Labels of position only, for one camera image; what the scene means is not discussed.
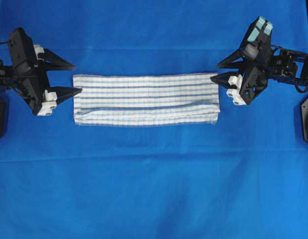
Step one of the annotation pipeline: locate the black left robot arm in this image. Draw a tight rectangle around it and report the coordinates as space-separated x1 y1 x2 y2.
0 27 82 116

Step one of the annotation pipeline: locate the blue white striped towel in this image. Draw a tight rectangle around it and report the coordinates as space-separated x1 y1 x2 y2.
73 73 220 127

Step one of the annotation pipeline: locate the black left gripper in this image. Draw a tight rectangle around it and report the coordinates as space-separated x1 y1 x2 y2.
8 26 83 117

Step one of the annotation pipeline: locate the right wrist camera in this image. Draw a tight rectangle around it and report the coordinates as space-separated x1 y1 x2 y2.
240 16 273 64

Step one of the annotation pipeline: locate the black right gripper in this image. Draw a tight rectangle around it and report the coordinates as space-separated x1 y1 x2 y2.
209 15 274 106

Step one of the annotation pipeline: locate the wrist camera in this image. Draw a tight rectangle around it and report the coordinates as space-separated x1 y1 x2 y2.
8 27 37 68
240 16 273 64

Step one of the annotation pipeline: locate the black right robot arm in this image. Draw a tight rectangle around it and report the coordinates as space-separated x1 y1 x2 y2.
211 16 308 106

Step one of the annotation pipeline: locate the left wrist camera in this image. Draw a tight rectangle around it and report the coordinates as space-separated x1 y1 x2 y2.
8 27 37 68

